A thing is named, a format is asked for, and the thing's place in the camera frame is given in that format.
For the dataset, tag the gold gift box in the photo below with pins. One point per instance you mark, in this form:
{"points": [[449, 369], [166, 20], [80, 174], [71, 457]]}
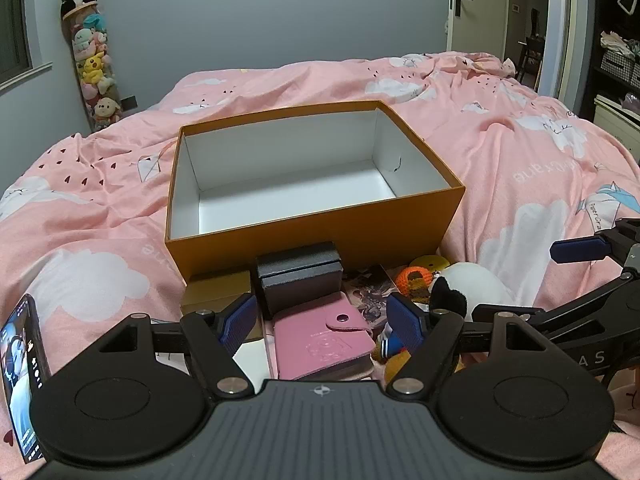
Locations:
{"points": [[215, 291]]}

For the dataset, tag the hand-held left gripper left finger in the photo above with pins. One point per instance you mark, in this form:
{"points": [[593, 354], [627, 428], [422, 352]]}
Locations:
{"points": [[239, 322]]}

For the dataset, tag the black wall outlet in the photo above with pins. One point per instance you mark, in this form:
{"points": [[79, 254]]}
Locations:
{"points": [[129, 102]]}

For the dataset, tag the white plush with black ears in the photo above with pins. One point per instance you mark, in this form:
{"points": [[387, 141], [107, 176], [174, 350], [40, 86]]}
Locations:
{"points": [[470, 284]]}

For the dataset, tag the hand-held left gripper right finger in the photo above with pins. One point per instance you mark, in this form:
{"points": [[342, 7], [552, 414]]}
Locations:
{"points": [[404, 322]]}

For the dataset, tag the white door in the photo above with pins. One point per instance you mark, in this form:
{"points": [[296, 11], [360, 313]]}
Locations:
{"points": [[480, 15]]}

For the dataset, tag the black smartphone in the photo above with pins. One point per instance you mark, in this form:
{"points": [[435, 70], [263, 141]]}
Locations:
{"points": [[20, 375]]}

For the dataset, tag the checkered storage basket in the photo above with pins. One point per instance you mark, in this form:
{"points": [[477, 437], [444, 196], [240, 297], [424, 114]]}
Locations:
{"points": [[620, 66]]}

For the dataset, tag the clear tube of plush toys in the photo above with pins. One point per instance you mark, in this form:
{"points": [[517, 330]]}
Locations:
{"points": [[95, 67]]}

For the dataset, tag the white paper sheet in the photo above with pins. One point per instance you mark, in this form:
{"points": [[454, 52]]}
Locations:
{"points": [[252, 360]]}

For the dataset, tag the dark wooden chair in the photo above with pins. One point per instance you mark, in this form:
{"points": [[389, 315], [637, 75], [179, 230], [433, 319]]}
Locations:
{"points": [[534, 55]]}

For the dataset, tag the yellow and blue plush toy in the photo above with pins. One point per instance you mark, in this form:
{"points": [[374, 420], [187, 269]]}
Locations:
{"points": [[396, 367]]}

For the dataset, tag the orange crocheted toy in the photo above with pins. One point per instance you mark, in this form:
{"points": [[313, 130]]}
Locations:
{"points": [[412, 282]]}

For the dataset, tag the pink printed blanket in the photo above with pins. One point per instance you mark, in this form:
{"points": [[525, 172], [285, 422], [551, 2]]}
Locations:
{"points": [[525, 175]]}

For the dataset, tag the black gift box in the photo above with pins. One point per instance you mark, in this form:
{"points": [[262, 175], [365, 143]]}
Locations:
{"points": [[300, 280]]}

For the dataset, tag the white storage box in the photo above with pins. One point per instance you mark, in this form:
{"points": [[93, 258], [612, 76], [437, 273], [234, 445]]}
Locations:
{"points": [[617, 120]]}

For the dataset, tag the pink snap wallet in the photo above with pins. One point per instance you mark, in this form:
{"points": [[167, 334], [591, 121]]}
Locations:
{"points": [[320, 345]]}

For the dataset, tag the orange cardboard box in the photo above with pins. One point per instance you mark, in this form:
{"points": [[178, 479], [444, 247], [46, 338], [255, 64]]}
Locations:
{"points": [[300, 255]]}

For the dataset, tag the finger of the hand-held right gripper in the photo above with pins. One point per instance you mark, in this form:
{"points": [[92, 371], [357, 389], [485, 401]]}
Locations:
{"points": [[500, 311], [580, 250]]}

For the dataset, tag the dark window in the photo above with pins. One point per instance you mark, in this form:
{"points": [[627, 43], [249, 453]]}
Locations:
{"points": [[12, 15]]}

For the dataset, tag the illustrated picture card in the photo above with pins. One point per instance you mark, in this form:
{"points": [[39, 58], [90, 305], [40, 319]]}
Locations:
{"points": [[370, 290]]}

